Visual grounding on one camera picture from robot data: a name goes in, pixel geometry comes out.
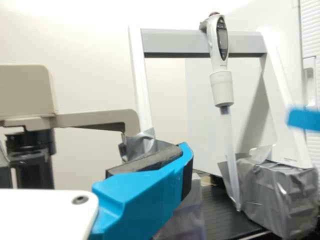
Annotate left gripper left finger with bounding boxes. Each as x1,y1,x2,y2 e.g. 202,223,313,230
89,141,194,240

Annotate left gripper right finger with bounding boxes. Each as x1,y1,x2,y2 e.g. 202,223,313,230
285,104,320,133

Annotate grey taped block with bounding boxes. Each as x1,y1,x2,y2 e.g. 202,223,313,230
119,126,163,165
236,156,320,239

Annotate black platform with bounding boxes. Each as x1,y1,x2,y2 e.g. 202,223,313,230
191,169,280,240

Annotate white incubator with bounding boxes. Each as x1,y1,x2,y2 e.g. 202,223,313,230
298,0,320,169

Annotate pipette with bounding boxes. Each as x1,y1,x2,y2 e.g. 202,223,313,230
198,12,242,212

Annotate cream microscope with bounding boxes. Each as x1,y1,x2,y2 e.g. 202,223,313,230
0,64,141,190

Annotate white pipette stand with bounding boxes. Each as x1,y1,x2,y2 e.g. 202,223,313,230
127,24,314,171

